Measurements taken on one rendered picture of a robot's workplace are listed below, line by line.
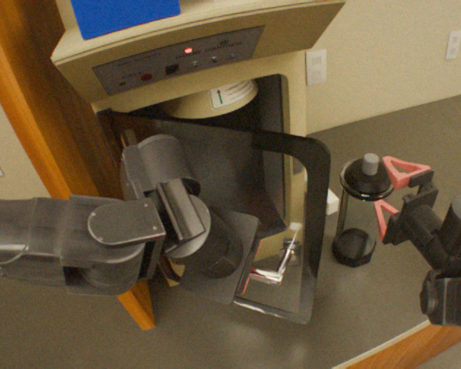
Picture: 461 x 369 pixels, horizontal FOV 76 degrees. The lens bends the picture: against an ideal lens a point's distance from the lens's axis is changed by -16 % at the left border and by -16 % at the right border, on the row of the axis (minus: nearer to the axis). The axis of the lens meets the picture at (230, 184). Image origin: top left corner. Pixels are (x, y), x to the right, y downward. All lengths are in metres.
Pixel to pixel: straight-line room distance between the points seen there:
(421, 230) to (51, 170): 0.50
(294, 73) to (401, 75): 0.83
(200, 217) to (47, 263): 0.13
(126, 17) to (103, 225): 0.20
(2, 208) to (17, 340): 0.64
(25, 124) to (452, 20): 1.36
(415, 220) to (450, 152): 0.69
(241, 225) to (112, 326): 0.48
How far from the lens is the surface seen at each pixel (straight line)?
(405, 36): 1.28
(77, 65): 0.36
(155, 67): 0.41
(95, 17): 0.35
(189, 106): 0.54
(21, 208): 0.28
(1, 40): 0.39
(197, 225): 0.28
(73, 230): 0.26
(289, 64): 0.53
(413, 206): 0.52
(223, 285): 0.37
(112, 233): 0.25
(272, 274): 0.45
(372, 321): 0.73
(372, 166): 0.62
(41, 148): 0.43
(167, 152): 0.33
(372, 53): 1.20
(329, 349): 0.69
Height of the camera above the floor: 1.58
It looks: 41 degrees down
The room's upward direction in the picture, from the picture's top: 9 degrees counter-clockwise
